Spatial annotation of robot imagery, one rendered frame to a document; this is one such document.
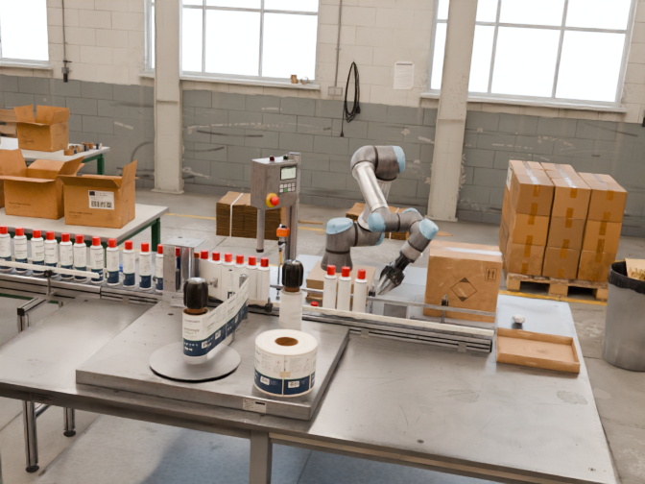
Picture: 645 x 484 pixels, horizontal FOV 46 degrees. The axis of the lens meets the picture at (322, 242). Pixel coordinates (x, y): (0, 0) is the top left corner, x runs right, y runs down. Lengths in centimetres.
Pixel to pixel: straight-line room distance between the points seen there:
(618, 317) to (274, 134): 479
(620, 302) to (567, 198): 139
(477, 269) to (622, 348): 218
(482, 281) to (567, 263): 321
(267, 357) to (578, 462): 98
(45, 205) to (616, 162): 588
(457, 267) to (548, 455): 104
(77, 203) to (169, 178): 448
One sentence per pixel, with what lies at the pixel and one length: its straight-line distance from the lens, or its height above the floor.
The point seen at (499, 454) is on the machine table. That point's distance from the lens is 237.
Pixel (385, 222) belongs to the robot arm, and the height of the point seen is 130.
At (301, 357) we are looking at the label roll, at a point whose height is 101.
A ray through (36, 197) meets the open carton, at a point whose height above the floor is 91.
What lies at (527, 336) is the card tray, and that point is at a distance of 320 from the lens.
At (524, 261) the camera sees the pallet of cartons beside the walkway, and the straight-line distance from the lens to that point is 633.
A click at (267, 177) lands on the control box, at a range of 300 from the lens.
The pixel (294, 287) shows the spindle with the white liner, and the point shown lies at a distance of 276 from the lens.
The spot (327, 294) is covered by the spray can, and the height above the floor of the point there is 97.
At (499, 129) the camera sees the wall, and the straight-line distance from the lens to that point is 838.
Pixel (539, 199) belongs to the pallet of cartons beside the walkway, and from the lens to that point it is 622.
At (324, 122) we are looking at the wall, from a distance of 851.
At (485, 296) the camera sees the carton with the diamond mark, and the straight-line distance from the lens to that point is 322.
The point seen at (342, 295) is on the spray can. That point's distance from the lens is 304.
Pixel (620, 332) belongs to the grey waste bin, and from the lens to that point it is 518.
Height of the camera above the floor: 202
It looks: 16 degrees down
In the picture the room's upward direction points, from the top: 3 degrees clockwise
